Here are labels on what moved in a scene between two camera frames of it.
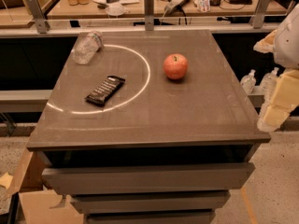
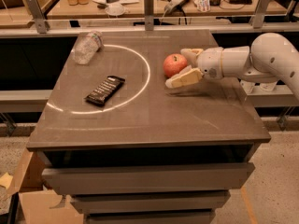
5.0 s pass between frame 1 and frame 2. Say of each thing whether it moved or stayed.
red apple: stayed
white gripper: moved
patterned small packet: stayed
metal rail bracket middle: stayed
